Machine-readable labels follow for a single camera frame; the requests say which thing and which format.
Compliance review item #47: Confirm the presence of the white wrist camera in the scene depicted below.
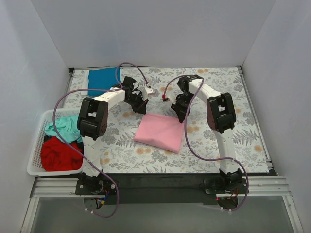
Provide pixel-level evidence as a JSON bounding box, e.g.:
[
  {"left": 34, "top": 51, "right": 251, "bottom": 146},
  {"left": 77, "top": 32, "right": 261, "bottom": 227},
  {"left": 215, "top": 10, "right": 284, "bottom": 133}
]
[
  {"left": 162, "top": 94, "right": 176, "bottom": 104},
  {"left": 141, "top": 86, "right": 155, "bottom": 100}
]

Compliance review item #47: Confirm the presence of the folded blue t shirt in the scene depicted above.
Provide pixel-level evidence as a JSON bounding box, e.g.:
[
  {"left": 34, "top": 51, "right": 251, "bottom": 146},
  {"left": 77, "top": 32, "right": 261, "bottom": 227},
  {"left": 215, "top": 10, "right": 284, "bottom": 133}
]
[{"left": 88, "top": 67, "right": 120, "bottom": 90}]

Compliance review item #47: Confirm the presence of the aluminium frame rail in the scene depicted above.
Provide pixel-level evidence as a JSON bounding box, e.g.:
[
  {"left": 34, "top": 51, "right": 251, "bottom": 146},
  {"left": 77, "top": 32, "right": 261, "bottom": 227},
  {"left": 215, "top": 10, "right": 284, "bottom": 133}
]
[{"left": 30, "top": 177, "right": 81, "bottom": 198}]

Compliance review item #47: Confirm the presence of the white plastic laundry basket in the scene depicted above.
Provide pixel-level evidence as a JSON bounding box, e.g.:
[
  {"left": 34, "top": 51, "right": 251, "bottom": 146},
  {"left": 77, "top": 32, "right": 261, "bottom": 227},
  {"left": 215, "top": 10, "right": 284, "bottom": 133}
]
[{"left": 27, "top": 109, "right": 85, "bottom": 177}]

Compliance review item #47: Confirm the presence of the teal t shirt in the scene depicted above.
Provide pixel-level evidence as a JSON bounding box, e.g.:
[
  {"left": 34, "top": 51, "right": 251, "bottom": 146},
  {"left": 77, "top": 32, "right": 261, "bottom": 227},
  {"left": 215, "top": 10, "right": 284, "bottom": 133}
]
[{"left": 44, "top": 115, "right": 83, "bottom": 143}]

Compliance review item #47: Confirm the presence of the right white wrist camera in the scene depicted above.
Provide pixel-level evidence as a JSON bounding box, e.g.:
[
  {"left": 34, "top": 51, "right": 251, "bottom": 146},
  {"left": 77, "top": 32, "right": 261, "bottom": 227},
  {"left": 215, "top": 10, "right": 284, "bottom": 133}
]
[{"left": 162, "top": 94, "right": 176, "bottom": 104}]

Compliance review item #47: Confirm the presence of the floral table cloth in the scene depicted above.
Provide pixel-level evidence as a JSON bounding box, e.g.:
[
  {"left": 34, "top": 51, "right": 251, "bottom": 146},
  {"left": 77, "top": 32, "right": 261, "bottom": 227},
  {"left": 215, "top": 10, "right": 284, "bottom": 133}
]
[{"left": 60, "top": 67, "right": 270, "bottom": 174}]

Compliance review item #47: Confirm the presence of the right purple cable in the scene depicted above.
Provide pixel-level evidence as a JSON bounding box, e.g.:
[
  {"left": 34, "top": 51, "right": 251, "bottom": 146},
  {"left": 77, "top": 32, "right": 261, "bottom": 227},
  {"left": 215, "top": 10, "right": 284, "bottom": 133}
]
[{"left": 163, "top": 77, "right": 249, "bottom": 213}]

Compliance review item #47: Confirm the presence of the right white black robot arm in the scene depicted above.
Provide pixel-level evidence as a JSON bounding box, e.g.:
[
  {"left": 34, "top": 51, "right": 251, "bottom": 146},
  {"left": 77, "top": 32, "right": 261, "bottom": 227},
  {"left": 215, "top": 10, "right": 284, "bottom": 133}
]
[{"left": 162, "top": 75, "right": 242, "bottom": 193}]

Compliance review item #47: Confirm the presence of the red t shirt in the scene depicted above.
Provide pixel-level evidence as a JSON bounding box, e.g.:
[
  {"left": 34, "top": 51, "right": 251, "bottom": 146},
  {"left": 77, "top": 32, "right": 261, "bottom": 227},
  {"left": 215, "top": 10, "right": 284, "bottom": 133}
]
[{"left": 40, "top": 135, "right": 83, "bottom": 172}]

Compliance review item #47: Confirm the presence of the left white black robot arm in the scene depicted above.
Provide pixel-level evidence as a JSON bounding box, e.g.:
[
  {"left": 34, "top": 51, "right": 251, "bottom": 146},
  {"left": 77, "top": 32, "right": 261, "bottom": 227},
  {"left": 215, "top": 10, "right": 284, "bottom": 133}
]
[{"left": 77, "top": 76, "right": 154, "bottom": 194}]

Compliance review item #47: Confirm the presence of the purple cable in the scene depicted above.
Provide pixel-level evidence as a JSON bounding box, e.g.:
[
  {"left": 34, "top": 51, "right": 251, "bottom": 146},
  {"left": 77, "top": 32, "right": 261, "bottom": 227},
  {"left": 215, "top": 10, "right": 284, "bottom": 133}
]
[
  {"left": 52, "top": 62, "right": 151, "bottom": 218},
  {"left": 163, "top": 77, "right": 249, "bottom": 213}
]

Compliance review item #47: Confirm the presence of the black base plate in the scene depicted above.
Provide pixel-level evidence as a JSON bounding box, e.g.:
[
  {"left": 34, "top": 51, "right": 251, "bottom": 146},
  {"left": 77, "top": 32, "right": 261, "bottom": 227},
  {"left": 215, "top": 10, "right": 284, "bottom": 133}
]
[{"left": 75, "top": 173, "right": 246, "bottom": 205}]

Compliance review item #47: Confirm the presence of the pink t shirt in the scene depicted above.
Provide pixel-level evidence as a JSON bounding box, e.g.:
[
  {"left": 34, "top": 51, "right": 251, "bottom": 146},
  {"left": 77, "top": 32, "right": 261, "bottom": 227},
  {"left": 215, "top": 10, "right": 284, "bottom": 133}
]
[{"left": 134, "top": 113, "right": 184, "bottom": 153}]

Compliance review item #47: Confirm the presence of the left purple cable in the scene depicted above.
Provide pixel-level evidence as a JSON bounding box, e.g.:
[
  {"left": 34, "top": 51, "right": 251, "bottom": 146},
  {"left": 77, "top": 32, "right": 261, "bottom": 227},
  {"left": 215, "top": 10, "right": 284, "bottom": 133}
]
[{"left": 52, "top": 62, "right": 151, "bottom": 218}]

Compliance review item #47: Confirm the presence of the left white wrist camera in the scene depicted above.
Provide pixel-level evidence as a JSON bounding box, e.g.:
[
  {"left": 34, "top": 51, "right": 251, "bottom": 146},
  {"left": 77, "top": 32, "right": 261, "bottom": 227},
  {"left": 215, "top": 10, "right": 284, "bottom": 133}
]
[{"left": 141, "top": 86, "right": 155, "bottom": 100}]

